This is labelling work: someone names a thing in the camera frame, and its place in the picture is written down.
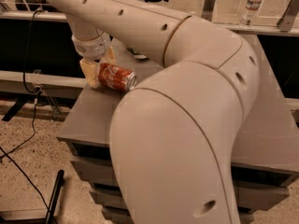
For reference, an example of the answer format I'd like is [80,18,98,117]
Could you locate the grey drawer cabinet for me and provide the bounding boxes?
[59,35,298,224]

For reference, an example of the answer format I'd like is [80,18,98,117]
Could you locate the red coke can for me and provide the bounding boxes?
[98,63,137,92]

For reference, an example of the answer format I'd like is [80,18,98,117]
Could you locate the black metal stand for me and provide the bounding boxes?
[0,170,64,224]

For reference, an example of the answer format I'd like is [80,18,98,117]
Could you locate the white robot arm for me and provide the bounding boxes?
[47,0,260,224]

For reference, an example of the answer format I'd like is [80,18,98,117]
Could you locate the seated person in background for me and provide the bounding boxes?
[15,0,57,12]

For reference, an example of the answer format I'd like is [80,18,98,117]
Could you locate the clear plastic water bottle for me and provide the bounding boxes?
[240,0,263,28]

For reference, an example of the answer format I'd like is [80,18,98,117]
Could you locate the black power cable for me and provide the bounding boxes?
[0,9,45,161]

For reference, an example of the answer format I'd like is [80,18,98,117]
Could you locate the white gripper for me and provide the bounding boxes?
[72,33,116,89]

